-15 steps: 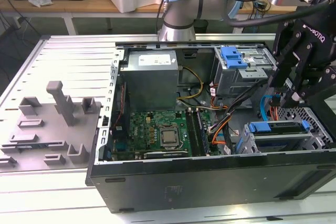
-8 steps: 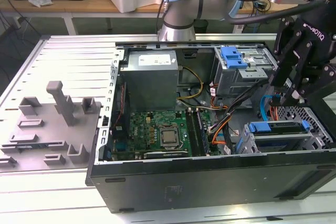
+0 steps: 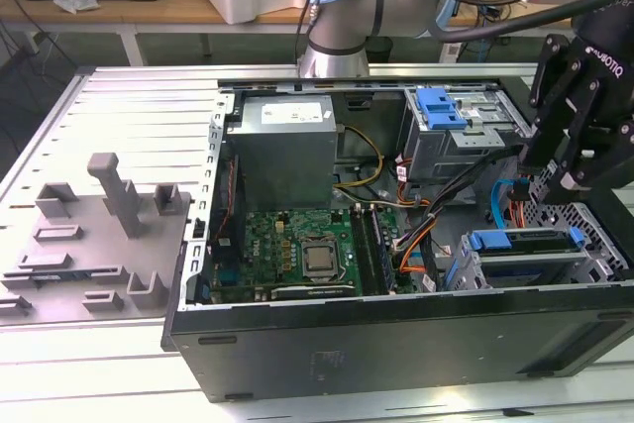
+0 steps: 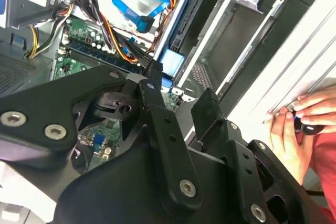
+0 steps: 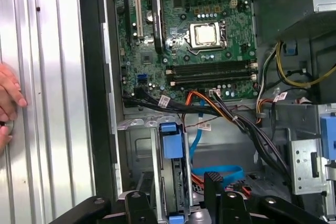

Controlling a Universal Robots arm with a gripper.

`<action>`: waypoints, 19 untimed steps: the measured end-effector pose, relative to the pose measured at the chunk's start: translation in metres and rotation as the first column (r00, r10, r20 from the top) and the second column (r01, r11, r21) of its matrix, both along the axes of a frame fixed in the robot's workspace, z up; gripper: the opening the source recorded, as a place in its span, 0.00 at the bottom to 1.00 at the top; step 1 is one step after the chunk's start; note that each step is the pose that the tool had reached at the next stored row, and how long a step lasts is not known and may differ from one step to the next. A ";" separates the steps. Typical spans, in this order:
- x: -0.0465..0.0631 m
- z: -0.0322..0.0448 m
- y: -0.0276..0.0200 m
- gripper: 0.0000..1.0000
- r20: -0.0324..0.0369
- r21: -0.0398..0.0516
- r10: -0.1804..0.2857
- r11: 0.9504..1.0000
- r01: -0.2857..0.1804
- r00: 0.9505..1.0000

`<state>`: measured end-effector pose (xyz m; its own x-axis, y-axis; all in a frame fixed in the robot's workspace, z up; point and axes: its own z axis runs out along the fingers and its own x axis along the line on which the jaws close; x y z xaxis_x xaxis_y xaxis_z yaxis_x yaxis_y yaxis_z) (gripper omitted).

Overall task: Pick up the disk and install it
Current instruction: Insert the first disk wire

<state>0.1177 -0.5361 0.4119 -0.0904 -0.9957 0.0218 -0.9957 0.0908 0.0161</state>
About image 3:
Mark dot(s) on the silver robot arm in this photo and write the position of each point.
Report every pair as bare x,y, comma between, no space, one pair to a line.
347,12

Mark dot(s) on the wooden desk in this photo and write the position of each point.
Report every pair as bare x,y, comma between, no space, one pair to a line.
148,7

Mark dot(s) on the black case fan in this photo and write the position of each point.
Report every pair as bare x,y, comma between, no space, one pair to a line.
228,185

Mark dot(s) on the grey power supply unit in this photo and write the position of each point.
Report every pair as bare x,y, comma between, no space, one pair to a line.
282,165

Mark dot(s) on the metal drive cage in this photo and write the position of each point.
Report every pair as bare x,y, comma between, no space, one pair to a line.
446,155

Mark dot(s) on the green motherboard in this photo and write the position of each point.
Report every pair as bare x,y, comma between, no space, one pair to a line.
277,244

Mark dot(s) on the black PC case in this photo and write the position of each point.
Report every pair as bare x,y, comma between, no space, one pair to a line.
396,344

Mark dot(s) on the small black adapter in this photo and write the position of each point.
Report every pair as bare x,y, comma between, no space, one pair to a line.
492,9

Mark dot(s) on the silver CPU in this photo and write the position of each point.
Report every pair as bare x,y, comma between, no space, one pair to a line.
319,258

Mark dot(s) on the blue drive latch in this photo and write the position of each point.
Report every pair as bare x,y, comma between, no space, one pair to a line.
438,113

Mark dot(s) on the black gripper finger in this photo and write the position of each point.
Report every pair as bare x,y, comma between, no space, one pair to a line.
569,185
545,96

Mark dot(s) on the grey parts rack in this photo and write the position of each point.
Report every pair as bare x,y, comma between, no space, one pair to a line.
99,254

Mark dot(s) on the crumpled white paper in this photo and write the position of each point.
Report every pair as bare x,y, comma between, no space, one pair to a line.
74,1

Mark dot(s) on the metal disk bay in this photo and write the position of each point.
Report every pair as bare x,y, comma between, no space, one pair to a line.
525,258

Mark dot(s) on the hard disk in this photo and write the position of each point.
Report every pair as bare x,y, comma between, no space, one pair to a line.
490,240

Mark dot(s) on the black graphics card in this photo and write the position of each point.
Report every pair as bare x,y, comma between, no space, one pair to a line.
312,291

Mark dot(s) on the blue card latch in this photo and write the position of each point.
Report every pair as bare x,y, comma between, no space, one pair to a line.
200,289

